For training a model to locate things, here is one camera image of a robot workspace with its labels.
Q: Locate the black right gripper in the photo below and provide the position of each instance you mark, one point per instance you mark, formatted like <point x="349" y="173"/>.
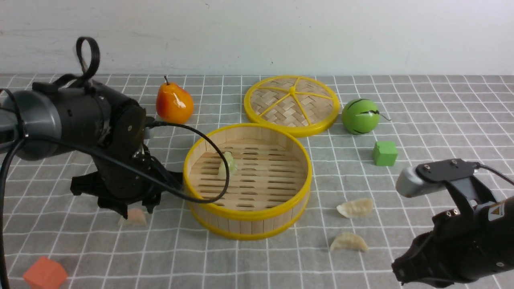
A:
<point x="460" y="249"/>

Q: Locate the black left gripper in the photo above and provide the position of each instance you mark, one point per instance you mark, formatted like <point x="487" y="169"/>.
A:
<point x="116" y="187"/>

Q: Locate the pink toy dumpling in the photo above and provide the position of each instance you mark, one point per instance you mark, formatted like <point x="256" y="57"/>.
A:
<point x="135" y="217"/>

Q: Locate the green toy dumpling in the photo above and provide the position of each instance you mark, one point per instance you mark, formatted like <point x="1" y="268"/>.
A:
<point x="232" y="165"/>

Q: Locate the white toy dumpling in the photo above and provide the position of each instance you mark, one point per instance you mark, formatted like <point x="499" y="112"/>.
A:
<point x="356" y="208"/>
<point x="350" y="241"/>

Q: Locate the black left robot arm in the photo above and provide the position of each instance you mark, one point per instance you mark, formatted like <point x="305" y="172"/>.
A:
<point x="48" y="121"/>

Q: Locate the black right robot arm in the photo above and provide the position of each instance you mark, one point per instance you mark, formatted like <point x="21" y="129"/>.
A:
<point x="461" y="248"/>

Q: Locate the bamboo steamer tray yellow rim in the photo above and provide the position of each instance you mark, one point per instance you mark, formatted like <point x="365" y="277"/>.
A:
<point x="268" y="192"/>

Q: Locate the bamboo steamer lid yellow rim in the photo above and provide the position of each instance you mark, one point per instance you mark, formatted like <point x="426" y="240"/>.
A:
<point x="298" y="105"/>

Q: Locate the orange toy pear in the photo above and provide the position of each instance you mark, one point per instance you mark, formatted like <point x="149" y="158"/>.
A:
<point x="173" y="103"/>

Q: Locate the orange wooden cube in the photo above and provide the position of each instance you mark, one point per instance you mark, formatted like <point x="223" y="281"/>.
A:
<point x="45" y="274"/>

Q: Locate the green wooden cube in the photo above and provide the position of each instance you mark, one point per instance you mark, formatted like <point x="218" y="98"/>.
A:
<point x="385" y="153"/>

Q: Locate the green toy watermelon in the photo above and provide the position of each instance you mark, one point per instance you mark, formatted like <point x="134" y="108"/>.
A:
<point x="361" y="116"/>

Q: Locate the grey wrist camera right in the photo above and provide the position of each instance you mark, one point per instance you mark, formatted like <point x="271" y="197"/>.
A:
<point x="454" y="175"/>

